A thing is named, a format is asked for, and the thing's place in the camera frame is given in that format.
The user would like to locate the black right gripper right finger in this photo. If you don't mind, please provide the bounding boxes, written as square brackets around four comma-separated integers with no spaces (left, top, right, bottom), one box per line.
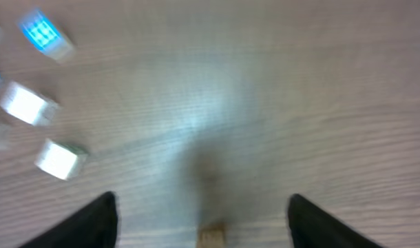
[286,194,381,248]

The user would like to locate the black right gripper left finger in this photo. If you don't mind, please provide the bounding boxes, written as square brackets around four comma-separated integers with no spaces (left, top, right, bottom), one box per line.
[21,192,118,248]

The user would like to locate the wooden block red side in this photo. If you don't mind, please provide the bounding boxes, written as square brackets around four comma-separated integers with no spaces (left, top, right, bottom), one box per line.
[34,139,88,180]

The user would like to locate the wooden block green side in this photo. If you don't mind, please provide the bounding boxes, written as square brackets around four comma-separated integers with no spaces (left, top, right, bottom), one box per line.
[196,223,226,248]

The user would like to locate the wooden block teal front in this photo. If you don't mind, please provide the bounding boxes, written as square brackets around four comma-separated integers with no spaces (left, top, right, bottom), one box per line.
[0,81,59,126]

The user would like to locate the blue top wooden block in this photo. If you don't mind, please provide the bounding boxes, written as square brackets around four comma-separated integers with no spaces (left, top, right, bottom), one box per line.
[18,8,75,63]

